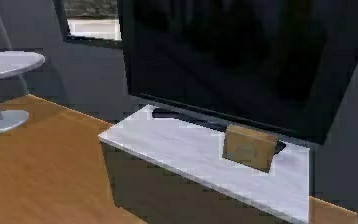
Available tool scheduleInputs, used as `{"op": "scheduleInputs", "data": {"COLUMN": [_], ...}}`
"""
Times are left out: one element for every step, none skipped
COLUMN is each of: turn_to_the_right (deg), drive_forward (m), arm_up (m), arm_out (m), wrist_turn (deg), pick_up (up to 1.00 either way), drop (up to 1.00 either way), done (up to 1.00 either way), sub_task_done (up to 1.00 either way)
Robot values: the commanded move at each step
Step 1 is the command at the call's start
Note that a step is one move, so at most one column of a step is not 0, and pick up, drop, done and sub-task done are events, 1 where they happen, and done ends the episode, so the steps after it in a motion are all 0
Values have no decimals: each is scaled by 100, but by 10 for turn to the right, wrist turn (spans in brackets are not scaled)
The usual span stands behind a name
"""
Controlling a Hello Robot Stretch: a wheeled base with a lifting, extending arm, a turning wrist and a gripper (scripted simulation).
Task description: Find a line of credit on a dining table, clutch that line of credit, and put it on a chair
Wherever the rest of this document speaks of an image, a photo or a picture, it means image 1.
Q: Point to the white marble television stand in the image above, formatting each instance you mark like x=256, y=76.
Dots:
x=187, y=146

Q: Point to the black television set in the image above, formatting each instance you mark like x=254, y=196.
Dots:
x=220, y=60

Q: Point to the brown cardboard box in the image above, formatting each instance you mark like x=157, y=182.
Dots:
x=248, y=150

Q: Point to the black framed window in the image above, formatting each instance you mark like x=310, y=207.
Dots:
x=93, y=28

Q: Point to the white round pedestal table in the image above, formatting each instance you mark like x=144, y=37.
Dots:
x=10, y=66

